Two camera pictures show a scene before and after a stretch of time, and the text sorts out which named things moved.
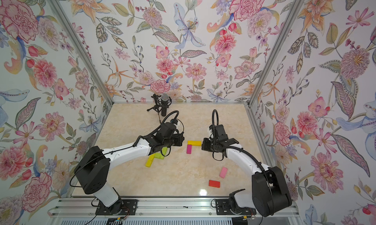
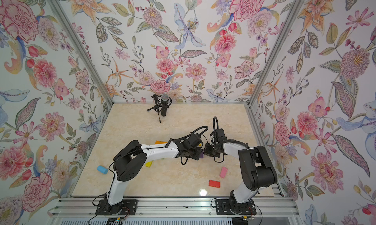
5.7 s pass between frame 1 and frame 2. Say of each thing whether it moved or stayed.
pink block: stayed
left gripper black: moved
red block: stayed
